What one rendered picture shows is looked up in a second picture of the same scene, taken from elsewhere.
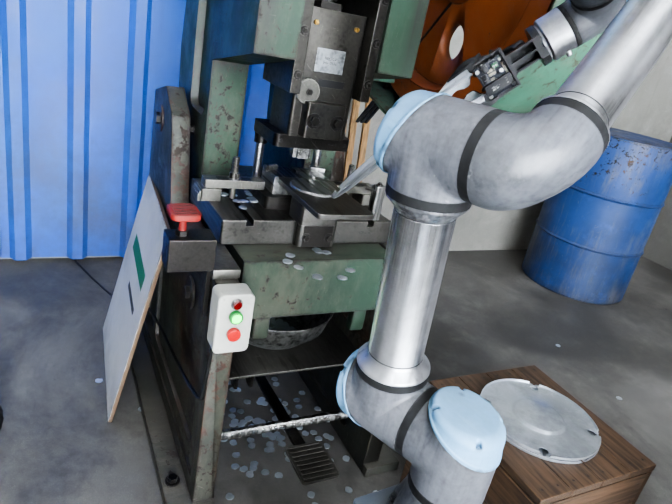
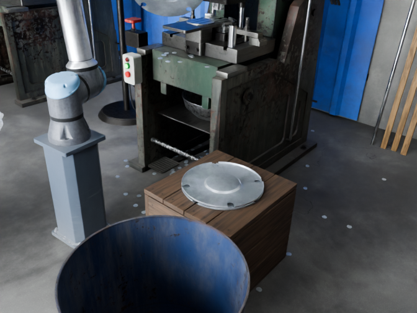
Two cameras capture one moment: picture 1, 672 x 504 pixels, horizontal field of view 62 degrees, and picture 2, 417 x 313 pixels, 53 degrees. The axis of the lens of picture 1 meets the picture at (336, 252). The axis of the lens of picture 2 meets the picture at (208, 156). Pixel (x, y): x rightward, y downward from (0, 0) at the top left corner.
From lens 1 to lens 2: 183 cm
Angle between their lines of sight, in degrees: 62
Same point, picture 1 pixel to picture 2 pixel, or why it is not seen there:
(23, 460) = (132, 132)
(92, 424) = not seen: hidden behind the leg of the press
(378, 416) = not seen: hidden behind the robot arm
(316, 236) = (192, 47)
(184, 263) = (130, 42)
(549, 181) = not seen: outside the picture
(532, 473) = (164, 185)
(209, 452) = (140, 140)
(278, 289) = (165, 68)
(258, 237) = (175, 44)
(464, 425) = (52, 77)
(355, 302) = (200, 89)
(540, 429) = (206, 182)
